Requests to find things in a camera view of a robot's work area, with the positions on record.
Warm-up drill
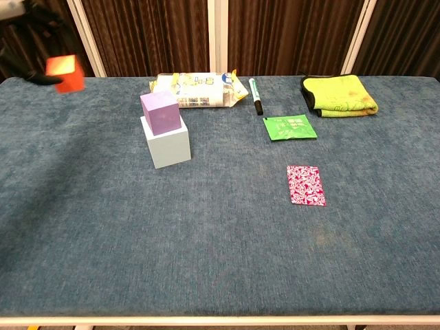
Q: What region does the folded lime green cloth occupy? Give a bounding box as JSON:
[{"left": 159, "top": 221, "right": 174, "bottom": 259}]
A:
[{"left": 300, "top": 73, "right": 380, "bottom": 118}]

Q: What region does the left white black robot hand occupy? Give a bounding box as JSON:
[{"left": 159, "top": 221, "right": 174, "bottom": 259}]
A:
[{"left": 0, "top": 0, "right": 67, "bottom": 87}]

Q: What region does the blue fabric table cover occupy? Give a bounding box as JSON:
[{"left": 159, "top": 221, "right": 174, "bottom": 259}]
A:
[{"left": 0, "top": 74, "right": 440, "bottom": 318}]

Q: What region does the green white marker pen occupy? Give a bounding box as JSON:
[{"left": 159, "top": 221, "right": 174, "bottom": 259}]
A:
[{"left": 248, "top": 78, "right": 265, "bottom": 116}]

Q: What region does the large light blue cube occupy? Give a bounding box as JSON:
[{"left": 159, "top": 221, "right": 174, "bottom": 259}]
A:
[{"left": 140, "top": 115, "right": 192, "bottom": 170}]

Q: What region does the white table frame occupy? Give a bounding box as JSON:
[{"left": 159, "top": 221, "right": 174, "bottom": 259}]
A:
[{"left": 0, "top": 314, "right": 440, "bottom": 328}]

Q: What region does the white partition frame post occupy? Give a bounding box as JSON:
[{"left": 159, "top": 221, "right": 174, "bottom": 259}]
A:
[
  {"left": 66, "top": 0, "right": 107, "bottom": 78},
  {"left": 341, "top": 0, "right": 378, "bottom": 76},
  {"left": 207, "top": 0, "right": 230, "bottom": 77}
]

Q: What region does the green sachet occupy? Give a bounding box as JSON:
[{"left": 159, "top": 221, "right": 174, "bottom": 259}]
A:
[{"left": 262, "top": 113, "right": 318, "bottom": 142}]

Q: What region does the pink white patterned card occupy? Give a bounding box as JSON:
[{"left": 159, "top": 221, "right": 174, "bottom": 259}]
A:
[{"left": 286, "top": 165, "right": 327, "bottom": 207}]

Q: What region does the small orange cube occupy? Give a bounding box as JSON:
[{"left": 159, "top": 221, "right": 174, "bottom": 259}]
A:
[{"left": 45, "top": 54, "right": 86, "bottom": 94}]

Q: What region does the yellow white snack packet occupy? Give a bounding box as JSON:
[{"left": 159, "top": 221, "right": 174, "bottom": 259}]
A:
[{"left": 148, "top": 69, "right": 249, "bottom": 109}]

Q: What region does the purple cube block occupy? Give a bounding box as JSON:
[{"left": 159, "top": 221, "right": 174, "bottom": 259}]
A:
[{"left": 140, "top": 90, "right": 182, "bottom": 136}]

